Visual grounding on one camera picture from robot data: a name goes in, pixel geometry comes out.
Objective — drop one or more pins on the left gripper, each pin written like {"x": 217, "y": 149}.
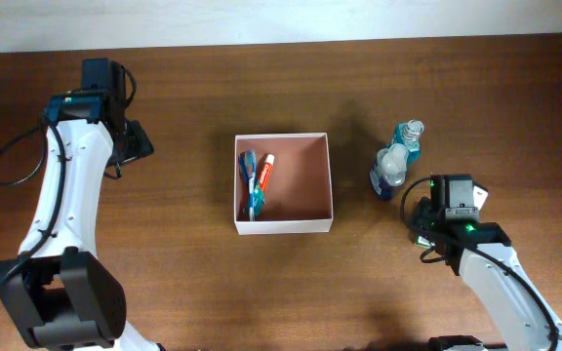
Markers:
{"x": 140, "y": 143}

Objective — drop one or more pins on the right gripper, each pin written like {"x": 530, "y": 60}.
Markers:
{"x": 423, "y": 215}

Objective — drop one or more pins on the dark blue foam pump bottle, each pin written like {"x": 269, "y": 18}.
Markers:
{"x": 389, "y": 170}

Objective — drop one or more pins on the teal mouthwash bottle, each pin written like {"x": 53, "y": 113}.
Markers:
{"x": 409, "y": 134}

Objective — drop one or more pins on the blue disposable razor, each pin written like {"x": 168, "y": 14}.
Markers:
{"x": 242, "y": 162}

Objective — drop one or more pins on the blue white toothbrush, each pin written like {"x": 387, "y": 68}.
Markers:
{"x": 250, "y": 167}

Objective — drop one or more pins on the red green toothpaste tube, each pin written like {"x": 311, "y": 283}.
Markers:
{"x": 261, "y": 183}

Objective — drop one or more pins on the white green soap packet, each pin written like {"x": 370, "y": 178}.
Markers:
{"x": 423, "y": 242}

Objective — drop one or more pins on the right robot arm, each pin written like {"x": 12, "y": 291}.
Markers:
{"x": 481, "y": 254}

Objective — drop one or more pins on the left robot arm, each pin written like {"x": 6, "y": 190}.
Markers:
{"x": 57, "y": 293}

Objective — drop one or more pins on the pink cardboard box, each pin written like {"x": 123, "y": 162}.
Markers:
{"x": 299, "y": 195}

